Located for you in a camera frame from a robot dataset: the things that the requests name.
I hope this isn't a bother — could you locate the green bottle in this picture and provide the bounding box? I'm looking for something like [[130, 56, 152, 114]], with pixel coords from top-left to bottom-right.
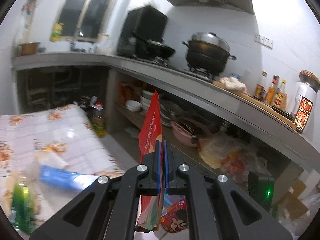
[[10, 177, 38, 233]]

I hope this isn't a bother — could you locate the white bowl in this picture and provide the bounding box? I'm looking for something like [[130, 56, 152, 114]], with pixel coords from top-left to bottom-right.
[[125, 100, 141, 112]]

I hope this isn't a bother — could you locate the red patterned box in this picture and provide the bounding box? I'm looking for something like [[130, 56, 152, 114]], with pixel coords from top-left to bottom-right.
[[294, 97, 313, 133]]

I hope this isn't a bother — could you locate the blue white toothpaste box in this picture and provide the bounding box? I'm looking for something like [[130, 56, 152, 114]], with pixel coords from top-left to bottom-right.
[[39, 165, 100, 190]]

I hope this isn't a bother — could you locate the black lidded pot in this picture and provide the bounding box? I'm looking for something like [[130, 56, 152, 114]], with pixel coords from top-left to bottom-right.
[[182, 32, 237, 77]]

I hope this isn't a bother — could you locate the cardboard piece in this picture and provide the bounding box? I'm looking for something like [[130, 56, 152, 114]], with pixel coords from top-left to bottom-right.
[[272, 180, 309, 220]]

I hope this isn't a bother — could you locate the orange plastic bag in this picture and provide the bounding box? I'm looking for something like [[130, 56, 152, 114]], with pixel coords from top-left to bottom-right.
[[220, 152, 253, 183]]

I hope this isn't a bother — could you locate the black stove backsplash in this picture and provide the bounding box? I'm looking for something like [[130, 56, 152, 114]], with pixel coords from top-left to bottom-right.
[[117, 5, 168, 57]]

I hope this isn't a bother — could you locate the concrete kitchen counter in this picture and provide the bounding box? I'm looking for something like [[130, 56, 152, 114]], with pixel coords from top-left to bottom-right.
[[12, 52, 320, 170]]

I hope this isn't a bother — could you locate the window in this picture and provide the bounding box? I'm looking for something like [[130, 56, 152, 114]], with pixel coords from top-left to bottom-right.
[[59, 0, 118, 40]]

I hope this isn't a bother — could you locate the stack of white bowls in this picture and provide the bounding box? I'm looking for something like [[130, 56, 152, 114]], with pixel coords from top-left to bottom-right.
[[140, 90, 153, 107]]

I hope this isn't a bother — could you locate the wooden cutting board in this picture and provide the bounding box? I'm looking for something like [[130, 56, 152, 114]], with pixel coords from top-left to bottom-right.
[[212, 80, 295, 120]]

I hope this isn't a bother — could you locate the clear sauce bottle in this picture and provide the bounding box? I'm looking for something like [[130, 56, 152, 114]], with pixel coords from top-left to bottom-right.
[[272, 79, 287, 110]]

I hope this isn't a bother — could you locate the black wok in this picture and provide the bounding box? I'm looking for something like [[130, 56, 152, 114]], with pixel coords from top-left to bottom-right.
[[130, 31, 175, 59]]

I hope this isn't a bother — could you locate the stack of plates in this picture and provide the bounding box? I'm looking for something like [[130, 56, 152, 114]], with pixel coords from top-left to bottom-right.
[[159, 100, 185, 127]]

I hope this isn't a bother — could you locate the dark sauce bottle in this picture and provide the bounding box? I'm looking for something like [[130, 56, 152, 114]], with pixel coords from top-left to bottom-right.
[[254, 72, 267, 100]]

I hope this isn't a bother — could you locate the woven basket lid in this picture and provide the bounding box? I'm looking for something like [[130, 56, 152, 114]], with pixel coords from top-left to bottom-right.
[[299, 70, 320, 92]]

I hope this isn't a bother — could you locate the cooking oil bottle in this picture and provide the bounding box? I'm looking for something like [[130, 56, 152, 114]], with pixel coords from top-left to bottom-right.
[[90, 102, 107, 137]]

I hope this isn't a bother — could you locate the floral table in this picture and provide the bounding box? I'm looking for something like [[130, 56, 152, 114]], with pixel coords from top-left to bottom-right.
[[0, 104, 125, 230]]

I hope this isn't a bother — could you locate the orange sauce bottle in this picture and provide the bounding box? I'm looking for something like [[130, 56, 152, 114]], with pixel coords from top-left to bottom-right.
[[264, 75, 280, 105]]

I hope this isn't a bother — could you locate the red snack bag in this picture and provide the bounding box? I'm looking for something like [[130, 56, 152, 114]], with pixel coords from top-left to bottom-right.
[[136, 90, 165, 233]]

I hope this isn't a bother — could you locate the yellow detergent bottle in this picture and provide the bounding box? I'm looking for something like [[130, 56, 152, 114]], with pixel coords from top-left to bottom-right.
[[51, 23, 64, 42]]

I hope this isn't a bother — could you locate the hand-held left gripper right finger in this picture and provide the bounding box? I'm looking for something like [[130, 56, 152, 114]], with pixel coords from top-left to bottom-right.
[[164, 140, 293, 240]]

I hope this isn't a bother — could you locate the pink basin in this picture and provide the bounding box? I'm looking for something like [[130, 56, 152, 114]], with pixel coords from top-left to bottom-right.
[[171, 119, 210, 147]]

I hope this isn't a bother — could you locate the wall socket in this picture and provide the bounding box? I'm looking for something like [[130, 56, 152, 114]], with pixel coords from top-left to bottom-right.
[[254, 34, 273, 49]]

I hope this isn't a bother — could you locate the beige cloth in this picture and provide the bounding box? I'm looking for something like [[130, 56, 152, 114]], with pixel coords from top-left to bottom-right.
[[220, 76, 248, 94]]

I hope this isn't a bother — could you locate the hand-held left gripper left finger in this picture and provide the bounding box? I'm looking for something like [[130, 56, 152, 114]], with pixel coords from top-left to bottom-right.
[[29, 140, 164, 240]]

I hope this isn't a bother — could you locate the white kitchen appliance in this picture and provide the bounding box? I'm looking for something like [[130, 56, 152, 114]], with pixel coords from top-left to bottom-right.
[[291, 80, 316, 120]]

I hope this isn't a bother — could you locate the concrete shelf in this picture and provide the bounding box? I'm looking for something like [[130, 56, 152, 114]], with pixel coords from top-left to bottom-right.
[[115, 102, 250, 180]]

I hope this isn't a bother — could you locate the yellowish plastic bag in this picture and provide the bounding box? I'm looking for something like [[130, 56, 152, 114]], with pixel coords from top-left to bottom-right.
[[200, 132, 250, 170]]

